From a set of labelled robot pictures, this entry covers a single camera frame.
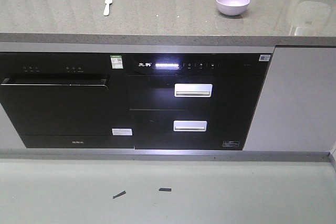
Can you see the lilac plastic bowl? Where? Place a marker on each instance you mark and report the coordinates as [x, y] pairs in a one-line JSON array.
[[232, 7]]

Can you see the silver upper drawer handle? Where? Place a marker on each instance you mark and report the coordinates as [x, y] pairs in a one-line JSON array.
[[193, 90]]

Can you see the black built-in dishwasher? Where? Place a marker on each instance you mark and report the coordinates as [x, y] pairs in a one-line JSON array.
[[66, 100]]

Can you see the grey glossy cabinet door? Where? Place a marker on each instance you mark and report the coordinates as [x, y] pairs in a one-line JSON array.
[[296, 108]]

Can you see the black floor tape strip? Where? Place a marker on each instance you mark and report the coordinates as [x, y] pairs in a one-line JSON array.
[[165, 189], [119, 194]]

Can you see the silver lower drawer handle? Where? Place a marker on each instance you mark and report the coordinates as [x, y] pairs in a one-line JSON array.
[[189, 126]]

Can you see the black built-in disinfection cabinet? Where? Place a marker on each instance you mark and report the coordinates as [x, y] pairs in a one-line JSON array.
[[237, 80]]

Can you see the silver drawer handle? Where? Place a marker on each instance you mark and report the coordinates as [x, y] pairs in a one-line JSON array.
[[189, 126], [193, 90]]

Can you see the pale green plastic spoon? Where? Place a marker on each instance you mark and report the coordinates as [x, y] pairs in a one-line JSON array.
[[106, 11]]

